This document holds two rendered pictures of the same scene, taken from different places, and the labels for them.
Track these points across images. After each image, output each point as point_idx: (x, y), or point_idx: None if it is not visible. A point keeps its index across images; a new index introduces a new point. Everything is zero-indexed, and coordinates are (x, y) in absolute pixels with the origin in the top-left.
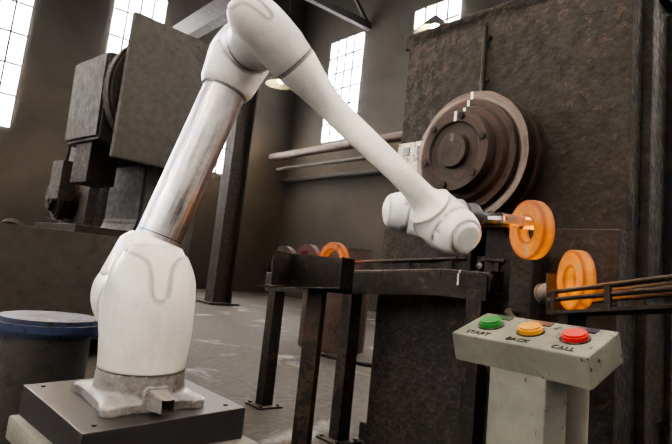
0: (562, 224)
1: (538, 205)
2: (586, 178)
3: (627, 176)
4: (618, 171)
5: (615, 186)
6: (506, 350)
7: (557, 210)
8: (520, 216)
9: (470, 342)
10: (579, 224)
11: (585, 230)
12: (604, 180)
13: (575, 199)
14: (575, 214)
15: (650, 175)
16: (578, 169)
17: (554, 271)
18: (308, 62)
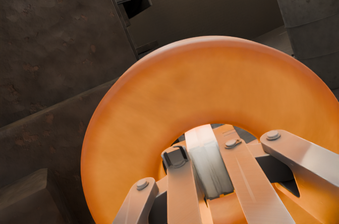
0: (26, 103)
1: (270, 48)
2: (30, 1)
3: None
4: None
5: (90, 1)
6: None
7: (1, 81)
8: (313, 146)
9: None
10: (59, 89)
11: (96, 93)
12: None
13: (28, 47)
14: (43, 74)
15: None
16: None
17: (75, 192)
18: None
